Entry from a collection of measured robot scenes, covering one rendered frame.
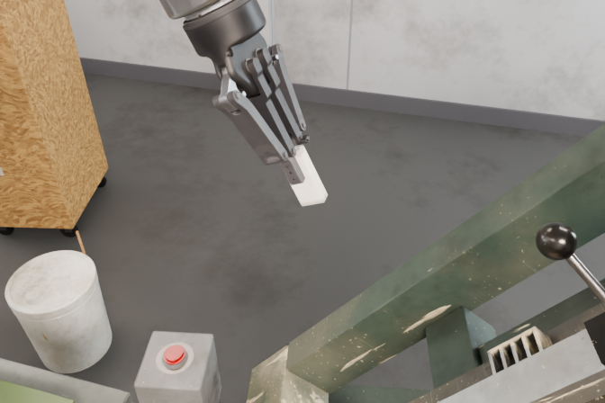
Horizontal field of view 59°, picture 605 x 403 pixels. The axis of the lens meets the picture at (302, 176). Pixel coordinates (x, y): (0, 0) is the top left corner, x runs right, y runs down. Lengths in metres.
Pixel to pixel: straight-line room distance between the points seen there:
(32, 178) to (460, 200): 2.09
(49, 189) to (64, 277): 0.63
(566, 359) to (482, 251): 0.22
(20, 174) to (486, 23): 2.61
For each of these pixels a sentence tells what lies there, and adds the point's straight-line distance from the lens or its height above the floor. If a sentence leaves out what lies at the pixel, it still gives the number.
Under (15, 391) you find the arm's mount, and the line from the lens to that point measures 1.26.
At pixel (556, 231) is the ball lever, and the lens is 0.58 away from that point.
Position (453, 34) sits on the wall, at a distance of 3.44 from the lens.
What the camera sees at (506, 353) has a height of 1.22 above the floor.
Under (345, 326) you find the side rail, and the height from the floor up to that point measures 1.04.
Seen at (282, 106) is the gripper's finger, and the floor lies 1.50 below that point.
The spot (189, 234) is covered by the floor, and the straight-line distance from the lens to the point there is 2.68.
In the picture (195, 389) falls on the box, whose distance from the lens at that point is 1.01.
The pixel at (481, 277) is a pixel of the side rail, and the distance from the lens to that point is 0.85.
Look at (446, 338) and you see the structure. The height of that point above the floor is 1.09.
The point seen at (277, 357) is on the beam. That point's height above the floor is 0.89.
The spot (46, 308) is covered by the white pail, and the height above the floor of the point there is 0.37.
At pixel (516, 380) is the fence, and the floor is 1.24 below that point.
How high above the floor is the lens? 1.77
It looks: 36 degrees down
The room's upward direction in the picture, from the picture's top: straight up
